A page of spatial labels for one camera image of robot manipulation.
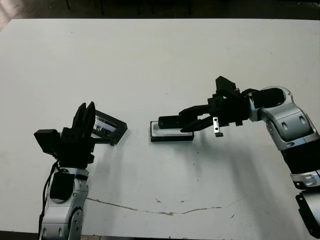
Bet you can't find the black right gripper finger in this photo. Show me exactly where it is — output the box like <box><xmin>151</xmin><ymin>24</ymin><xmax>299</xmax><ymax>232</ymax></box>
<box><xmin>178</xmin><ymin>104</ymin><xmax>212</xmax><ymax>118</ymax></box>
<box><xmin>180</xmin><ymin>116</ymin><xmax>215</xmax><ymax>133</ymax></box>

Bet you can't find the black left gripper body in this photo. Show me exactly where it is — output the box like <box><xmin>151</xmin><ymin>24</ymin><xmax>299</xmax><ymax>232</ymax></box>
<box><xmin>53</xmin><ymin>126</ymin><xmax>117</xmax><ymax>169</ymax></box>

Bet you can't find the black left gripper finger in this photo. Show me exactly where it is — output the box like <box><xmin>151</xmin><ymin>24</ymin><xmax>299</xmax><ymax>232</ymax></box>
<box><xmin>83</xmin><ymin>101</ymin><xmax>97</xmax><ymax>139</ymax></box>
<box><xmin>71</xmin><ymin>102</ymin><xmax>89</xmax><ymax>136</ymax></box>

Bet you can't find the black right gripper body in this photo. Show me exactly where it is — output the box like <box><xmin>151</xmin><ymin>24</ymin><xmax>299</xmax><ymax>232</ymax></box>
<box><xmin>206</xmin><ymin>90</ymin><xmax>251</xmax><ymax>138</ymax></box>

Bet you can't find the slim black handheld camera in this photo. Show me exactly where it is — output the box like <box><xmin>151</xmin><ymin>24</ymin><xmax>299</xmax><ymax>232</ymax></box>
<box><xmin>157</xmin><ymin>115</ymin><xmax>201</xmax><ymax>129</ymax></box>

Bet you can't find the black box lid with window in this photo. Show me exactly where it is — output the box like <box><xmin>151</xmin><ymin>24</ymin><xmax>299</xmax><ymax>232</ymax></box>
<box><xmin>91</xmin><ymin>109</ymin><xmax>129</xmax><ymax>144</ymax></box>

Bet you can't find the black box base white insert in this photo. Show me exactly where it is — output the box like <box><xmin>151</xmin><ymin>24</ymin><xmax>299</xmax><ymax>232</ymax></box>
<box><xmin>149</xmin><ymin>120</ymin><xmax>195</xmax><ymax>144</ymax></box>

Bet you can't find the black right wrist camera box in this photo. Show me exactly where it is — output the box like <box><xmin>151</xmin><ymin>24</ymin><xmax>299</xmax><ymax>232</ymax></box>
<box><xmin>215</xmin><ymin>76</ymin><xmax>238</xmax><ymax>100</ymax></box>

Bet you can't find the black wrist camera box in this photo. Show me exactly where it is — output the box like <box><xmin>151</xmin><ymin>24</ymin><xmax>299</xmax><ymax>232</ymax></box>
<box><xmin>215</xmin><ymin>76</ymin><xmax>238</xmax><ymax>100</ymax></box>
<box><xmin>33</xmin><ymin>128</ymin><xmax>63</xmax><ymax>155</ymax></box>

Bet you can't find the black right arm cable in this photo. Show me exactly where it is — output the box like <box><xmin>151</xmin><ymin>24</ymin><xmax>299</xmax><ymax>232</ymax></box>
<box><xmin>239</xmin><ymin>87</ymin><xmax>262</xmax><ymax>97</ymax></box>

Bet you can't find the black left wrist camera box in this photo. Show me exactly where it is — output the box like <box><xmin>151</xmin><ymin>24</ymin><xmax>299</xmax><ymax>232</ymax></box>
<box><xmin>33</xmin><ymin>128</ymin><xmax>63</xmax><ymax>155</ymax></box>

